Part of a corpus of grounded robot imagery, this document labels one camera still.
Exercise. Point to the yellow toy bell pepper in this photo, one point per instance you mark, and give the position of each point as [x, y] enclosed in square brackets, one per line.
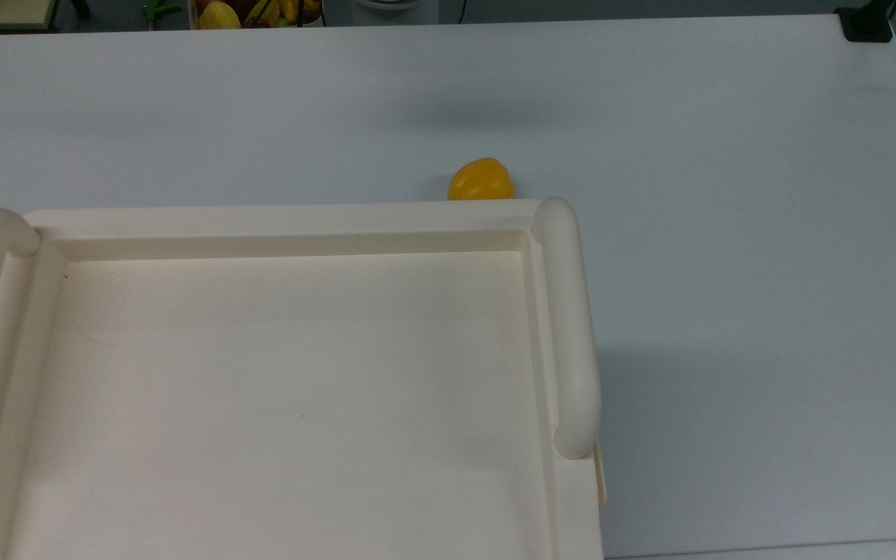
[481, 179]

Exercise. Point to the white fruit basket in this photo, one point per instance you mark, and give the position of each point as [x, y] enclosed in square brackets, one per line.
[319, 19]

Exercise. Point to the yellow toy banana bunch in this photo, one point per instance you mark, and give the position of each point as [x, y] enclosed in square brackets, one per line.
[263, 9]

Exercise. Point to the yellow toy fruit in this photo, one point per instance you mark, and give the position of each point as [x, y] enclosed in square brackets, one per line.
[218, 15]

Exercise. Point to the green toy vegetable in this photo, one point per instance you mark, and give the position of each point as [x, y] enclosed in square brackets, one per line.
[160, 9]

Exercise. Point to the black table clamp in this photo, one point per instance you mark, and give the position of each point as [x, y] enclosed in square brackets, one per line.
[865, 26]

